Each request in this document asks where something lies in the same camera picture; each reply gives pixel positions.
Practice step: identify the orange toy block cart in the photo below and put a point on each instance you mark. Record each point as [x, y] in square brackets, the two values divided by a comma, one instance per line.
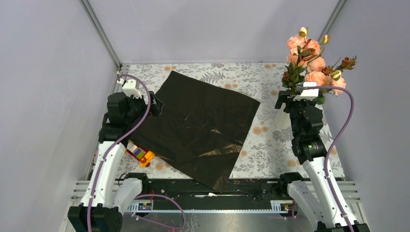
[142, 155]

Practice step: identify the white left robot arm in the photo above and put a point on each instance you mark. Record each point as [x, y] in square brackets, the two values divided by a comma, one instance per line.
[101, 210]

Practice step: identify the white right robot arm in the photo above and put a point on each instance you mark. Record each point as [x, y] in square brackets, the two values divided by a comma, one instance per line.
[326, 209]

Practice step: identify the brown rose spray stem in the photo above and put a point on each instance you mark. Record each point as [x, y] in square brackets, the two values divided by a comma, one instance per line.
[339, 67]

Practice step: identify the large peach rose stem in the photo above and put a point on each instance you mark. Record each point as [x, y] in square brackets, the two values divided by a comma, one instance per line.
[302, 39]

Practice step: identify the peach rose spray stem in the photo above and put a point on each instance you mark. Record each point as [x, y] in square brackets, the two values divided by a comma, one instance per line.
[322, 80]

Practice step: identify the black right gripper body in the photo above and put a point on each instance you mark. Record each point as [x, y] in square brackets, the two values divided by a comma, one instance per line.
[294, 108]

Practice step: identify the black wrapping paper sheet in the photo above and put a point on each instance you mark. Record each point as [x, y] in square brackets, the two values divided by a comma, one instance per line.
[201, 130]

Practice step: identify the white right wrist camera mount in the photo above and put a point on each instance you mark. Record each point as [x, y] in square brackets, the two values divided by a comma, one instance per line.
[303, 93]

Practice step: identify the white ribbed ceramic vase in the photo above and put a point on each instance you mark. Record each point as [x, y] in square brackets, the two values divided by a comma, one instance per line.
[282, 120]

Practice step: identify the aluminium frame rail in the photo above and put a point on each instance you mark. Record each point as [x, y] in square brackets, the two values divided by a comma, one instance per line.
[101, 33]

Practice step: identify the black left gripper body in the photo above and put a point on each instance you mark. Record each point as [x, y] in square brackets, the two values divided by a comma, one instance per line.
[138, 107]

